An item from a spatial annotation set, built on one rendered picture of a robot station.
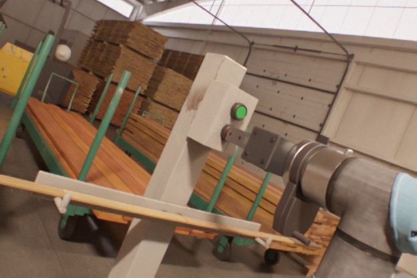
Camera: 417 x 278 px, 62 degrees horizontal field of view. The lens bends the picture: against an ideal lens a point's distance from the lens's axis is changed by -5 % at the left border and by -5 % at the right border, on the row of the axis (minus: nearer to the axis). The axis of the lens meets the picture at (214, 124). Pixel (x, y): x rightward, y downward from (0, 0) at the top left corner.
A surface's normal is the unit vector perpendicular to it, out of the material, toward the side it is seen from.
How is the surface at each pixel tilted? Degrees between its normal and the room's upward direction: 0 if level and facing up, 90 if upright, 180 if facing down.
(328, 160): 59
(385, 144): 93
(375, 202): 93
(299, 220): 90
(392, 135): 90
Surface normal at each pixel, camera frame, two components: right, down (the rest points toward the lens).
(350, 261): -0.54, -0.25
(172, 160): -0.71, -0.32
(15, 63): 0.40, 0.18
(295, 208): 0.57, 0.26
